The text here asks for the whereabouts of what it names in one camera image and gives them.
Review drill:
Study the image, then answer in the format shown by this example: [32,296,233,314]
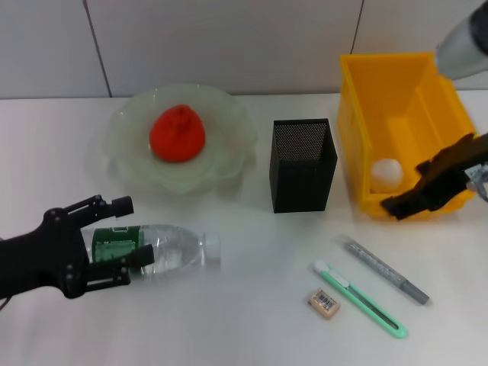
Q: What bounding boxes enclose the green utility knife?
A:
[312,259,408,340]

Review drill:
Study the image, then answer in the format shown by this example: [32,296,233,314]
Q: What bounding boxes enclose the yellow plastic bin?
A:
[337,51,478,222]

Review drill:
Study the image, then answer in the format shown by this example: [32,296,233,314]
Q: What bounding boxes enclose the white paper ball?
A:
[371,157,405,193]

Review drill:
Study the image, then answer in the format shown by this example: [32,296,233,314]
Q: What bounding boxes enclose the grey marker pen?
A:
[337,234,431,305]

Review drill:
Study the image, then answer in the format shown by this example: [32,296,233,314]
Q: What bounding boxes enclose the black mesh pen holder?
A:
[268,117,339,214]

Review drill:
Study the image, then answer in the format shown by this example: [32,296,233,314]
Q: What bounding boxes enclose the beige eraser with barcode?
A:
[306,287,342,320]

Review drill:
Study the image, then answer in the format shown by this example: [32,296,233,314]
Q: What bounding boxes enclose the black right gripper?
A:
[380,131,488,221]

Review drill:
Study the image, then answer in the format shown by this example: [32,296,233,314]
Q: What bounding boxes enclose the right gripper cable with plug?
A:
[463,163,488,202]

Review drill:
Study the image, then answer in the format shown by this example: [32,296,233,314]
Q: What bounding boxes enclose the clear green-label water bottle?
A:
[82,223,223,282]

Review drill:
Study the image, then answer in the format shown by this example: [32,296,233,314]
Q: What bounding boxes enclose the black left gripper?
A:
[0,194,156,301]

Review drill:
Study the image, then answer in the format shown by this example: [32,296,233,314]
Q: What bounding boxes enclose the green glass fruit plate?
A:
[104,84,258,196]

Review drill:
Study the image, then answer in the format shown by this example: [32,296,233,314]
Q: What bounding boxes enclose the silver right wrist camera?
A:
[434,0,488,82]

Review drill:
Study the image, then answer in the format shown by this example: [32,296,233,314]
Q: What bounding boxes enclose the red tomato-shaped toy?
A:
[148,104,207,164]

